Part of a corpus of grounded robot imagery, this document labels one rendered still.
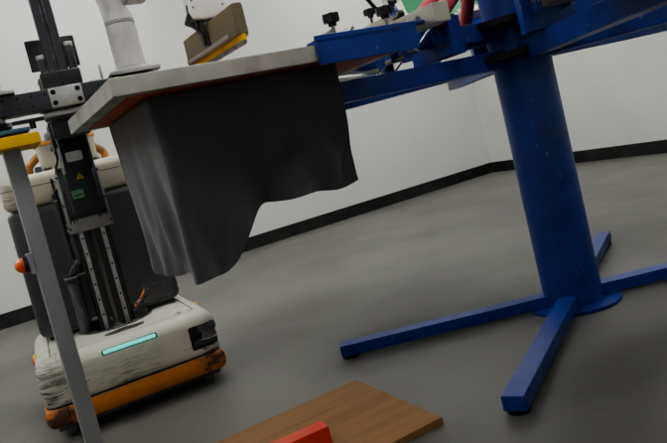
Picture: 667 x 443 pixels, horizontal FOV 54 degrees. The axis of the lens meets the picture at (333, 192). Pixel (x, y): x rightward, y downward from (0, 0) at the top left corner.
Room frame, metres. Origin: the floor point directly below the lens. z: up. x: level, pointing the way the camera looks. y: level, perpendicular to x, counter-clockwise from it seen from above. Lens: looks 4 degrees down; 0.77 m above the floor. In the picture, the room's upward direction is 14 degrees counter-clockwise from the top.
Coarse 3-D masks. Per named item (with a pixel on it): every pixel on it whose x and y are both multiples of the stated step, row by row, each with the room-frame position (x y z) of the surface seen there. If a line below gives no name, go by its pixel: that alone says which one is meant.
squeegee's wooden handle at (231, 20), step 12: (228, 12) 1.61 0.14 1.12; (240, 12) 1.61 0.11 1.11; (204, 24) 1.76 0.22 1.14; (216, 24) 1.69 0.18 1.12; (228, 24) 1.63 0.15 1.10; (240, 24) 1.60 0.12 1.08; (192, 36) 1.86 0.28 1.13; (216, 36) 1.71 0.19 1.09; (192, 48) 1.88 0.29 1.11; (204, 48) 1.80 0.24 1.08
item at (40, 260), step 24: (0, 144) 1.55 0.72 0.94; (24, 144) 1.57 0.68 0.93; (24, 168) 1.60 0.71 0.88; (24, 192) 1.60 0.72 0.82; (24, 216) 1.59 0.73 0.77; (48, 264) 1.60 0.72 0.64; (48, 288) 1.59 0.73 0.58; (48, 312) 1.59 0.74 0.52; (72, 336) 1.61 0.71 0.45; (72, 360) 1.60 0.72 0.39; (72, 384) 1.59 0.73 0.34; (96, 432) 1.60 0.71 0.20
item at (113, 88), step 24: (312, 48) 1.57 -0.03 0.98; (168, 72) 1.40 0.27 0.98; (192, 72) 1.42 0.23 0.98; (216, 72) 1.45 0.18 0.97; (240, 72) 1.48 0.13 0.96; (264, 72) 1.53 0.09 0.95; (96, 96) 1.46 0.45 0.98; (120, 96) 1.36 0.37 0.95; (72, 120) 1.78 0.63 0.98; (96, 120) 1.67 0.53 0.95
